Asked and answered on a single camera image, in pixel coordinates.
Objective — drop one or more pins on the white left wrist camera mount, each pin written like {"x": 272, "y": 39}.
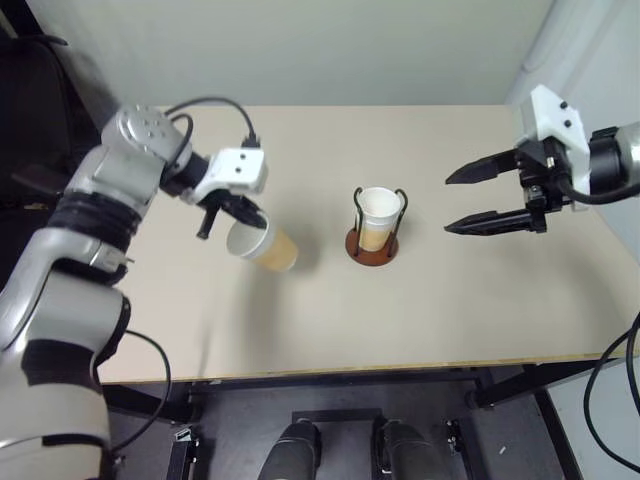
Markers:
{"x": 240, "y": 170}

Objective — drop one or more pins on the dark rounded shape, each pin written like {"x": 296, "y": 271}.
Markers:
{"x": 292, "y": 450}
{"x": 402, "y": 450}

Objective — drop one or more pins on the black frame foot bracket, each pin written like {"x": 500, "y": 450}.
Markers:
{"x": 185, "y": 442}
{"x": 455, "y": 435}

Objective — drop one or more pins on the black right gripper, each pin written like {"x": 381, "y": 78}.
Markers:
{"x": 542, "y": 180}

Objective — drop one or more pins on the black metal table frame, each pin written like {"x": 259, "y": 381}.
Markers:
{"x": 325, "y": 378}

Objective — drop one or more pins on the tan and white paper cup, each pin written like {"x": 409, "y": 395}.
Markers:
{"x": 375, "y": 240}
{"x": 380, "y": 202}
{"x": 275, "y": 250}

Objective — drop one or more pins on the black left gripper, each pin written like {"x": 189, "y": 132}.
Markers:
{"x": 225, "y": 200}

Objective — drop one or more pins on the black chair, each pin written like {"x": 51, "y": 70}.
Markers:
{"x": 30, "y": 100}

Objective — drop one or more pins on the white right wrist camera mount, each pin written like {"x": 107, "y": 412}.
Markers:
{"x": 550, "y": 115}

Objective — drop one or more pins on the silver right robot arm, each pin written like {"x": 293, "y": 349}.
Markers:
{"x": 632, "y": 155}

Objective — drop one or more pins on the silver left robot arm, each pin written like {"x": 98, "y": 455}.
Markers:
{"x": 125, "y": 165}

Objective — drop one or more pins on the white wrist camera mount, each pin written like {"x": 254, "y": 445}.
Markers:
{"x": 550, "y": 115}
{"x": 240, "y": 170}

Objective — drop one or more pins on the black flat base plate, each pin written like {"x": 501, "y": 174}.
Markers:
{"x": 335, "y": 415}

